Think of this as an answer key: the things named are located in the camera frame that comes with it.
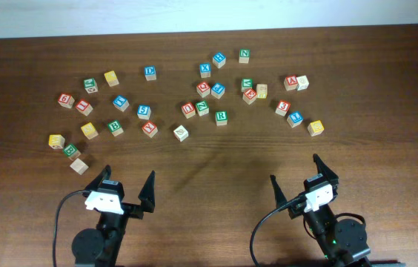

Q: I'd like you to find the red 6 block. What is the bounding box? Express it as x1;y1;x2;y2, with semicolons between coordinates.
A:
58;93;75;108

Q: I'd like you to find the blue X block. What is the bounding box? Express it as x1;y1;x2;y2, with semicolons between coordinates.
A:
199;63;211;79

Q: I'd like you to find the green E block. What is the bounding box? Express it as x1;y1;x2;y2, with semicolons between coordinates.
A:
63;144;81;161

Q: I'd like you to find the green V block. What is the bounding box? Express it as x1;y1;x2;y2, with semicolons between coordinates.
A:
241;78;253;92

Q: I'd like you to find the blue H block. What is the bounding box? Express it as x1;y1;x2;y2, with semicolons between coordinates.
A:
213;52;227;68

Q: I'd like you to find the red A block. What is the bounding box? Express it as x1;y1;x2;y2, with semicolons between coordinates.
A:
284;76;299;91

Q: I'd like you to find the green R block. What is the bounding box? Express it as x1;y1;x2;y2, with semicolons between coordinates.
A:
215;111;228;126

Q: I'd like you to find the red U block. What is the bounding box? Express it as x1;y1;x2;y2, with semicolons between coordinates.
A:
182;102;196;119

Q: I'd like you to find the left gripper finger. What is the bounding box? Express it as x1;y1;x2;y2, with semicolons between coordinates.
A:
84;165;111;191
138;171;156;213

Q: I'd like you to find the plain yellow-print block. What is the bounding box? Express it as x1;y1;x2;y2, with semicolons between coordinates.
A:
256;84;268;99

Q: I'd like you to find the yellow S block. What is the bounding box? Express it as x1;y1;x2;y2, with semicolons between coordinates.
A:
81;122;99;139
308;120;325;136

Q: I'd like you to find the red I block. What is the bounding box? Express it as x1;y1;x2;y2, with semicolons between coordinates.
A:
76;99;93;116

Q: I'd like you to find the yellow block top left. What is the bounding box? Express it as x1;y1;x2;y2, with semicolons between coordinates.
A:
104;70;119;87

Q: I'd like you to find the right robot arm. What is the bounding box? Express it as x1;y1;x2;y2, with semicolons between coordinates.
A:
270;154;371;266

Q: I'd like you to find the red Y block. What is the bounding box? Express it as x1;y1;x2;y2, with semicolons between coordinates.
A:
142;121;158;138

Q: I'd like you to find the plain white picture block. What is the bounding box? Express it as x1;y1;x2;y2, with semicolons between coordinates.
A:
296;76;309;90

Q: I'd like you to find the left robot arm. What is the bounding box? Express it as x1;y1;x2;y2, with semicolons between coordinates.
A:
71;165;156;266

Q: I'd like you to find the green Z block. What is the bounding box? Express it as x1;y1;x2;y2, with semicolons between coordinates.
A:
196;100;210;116

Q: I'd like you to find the red 3 block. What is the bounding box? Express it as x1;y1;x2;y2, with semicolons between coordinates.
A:
275;100;291;116

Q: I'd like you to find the green N block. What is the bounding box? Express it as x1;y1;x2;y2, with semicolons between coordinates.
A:
239;49;251;64

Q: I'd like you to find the blue L block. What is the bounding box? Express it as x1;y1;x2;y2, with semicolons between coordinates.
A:
287;111;303;128

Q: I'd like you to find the plain leaf picture block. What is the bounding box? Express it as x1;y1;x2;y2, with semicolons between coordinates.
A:
173;125;189;142

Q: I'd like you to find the blue T block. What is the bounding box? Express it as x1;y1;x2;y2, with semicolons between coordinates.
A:
113;95;129;112

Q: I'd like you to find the blue 5 block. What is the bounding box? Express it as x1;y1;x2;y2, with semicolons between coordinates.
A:
137;105;151;120

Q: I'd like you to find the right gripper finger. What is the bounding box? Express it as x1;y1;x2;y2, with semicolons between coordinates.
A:
313;154;339;182
270;174;288;208

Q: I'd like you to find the red Q block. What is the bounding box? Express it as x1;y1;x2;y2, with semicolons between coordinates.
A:
196;82;211;98

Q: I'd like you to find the plain wooden block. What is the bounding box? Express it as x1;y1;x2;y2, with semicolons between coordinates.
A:
70;158;89;175

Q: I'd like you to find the blue D block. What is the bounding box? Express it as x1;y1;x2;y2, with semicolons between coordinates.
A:
144;65;156;81

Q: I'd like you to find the yellow W block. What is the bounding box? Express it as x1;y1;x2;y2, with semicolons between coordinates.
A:
48;134;65;149

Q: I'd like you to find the green J block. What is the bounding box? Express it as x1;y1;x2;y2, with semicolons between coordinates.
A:
83;78;98;93

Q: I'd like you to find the blue P block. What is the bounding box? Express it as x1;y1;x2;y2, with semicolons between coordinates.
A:
211;82;225;99

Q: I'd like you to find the red E block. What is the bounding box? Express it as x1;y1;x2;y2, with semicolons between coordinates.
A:
242;88;257;105

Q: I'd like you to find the green B block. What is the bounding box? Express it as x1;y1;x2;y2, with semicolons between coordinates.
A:
107;120;124;136

